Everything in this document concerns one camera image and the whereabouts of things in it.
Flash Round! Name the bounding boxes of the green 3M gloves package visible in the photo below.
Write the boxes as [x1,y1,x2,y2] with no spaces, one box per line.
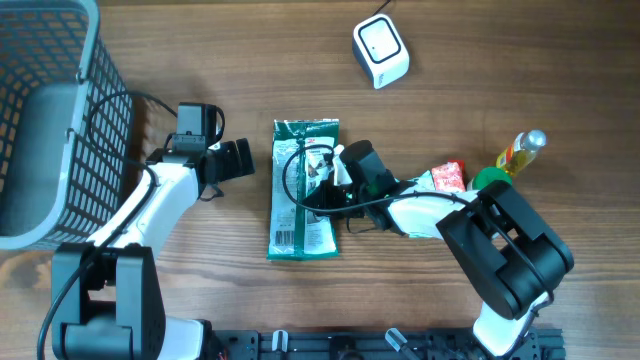
[267,119,339,261]

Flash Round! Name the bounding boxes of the orange small carton box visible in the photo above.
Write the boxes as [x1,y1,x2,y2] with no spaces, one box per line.
[431,162,466,193]

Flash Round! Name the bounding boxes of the green lid jar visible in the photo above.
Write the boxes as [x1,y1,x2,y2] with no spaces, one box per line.
[467,167,512,191]

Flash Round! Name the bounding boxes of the yellow oil bottle silver cap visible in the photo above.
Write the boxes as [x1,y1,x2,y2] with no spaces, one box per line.
[496,129,547,177]

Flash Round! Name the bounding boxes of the mint green wipes packet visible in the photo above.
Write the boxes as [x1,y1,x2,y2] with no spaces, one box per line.
[407,170,440,238]

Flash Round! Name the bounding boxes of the red stick sachet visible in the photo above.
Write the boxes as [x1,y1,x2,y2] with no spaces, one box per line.
[448,159,465,174]

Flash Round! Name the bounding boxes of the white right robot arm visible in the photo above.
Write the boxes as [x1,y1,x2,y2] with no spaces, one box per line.
[303,178,574,359]

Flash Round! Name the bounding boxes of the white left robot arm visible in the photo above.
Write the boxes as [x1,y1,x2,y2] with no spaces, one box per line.
[42,138,255,359]

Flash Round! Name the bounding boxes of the white barcode scanner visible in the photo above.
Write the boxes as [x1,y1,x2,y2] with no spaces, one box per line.
[352,14,410,90]

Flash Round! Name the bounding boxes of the grey plastic shopping basket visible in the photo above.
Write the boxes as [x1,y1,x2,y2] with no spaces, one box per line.
[1,1,134,250]

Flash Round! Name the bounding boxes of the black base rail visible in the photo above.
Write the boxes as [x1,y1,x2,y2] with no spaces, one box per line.
[199,327,566,360]

